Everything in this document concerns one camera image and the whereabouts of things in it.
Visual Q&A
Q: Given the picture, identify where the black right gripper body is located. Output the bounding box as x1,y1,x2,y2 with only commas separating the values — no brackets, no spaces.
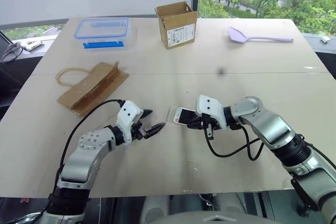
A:
200,113,222,132

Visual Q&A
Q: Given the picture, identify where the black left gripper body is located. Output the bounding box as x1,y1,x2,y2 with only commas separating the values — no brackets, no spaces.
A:
130,120,148,141

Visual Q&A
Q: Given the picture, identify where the white smartphone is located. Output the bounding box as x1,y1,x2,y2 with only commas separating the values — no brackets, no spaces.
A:
173,106,197,126

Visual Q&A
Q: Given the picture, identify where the clear plastic phone case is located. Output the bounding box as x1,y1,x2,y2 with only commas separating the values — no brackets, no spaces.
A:
165,105,184,124

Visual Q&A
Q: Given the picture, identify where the brown paper bag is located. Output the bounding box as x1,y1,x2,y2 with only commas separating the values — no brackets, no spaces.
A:
55,60,130,117

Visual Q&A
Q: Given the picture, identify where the grey rounded shape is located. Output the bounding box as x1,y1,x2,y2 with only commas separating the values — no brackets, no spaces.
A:
139,195,172,224

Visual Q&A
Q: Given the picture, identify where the open cardboard box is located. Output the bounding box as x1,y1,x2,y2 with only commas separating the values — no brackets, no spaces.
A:
154,1,198,50

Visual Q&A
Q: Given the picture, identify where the lilac plastic rice scoop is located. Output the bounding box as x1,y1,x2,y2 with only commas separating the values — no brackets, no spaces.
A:
227,26,295,44

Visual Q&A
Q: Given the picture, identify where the clear container with blue lid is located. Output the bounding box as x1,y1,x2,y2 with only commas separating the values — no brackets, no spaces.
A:
73,17,138,52

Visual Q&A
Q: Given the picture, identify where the grey robot torso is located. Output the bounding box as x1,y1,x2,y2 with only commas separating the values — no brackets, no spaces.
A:
162,211,266,224

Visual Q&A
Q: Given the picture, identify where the white power strip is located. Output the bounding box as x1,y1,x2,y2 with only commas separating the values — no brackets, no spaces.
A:
22,40,44,51

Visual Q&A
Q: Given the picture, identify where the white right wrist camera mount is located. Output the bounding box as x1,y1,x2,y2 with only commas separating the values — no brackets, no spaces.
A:
196,94,227,131

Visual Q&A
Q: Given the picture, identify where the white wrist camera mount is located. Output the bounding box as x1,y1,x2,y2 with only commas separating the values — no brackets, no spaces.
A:
116,100,145,146
196,94,227,131

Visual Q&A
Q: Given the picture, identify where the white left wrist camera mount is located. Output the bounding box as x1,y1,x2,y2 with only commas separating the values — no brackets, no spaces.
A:
116,100,145,146

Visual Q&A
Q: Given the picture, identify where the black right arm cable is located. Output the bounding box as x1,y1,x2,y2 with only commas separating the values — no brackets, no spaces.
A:
204,122,264,162

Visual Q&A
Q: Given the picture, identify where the grey cable bundle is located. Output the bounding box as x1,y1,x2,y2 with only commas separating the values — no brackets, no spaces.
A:
0,41,24,64

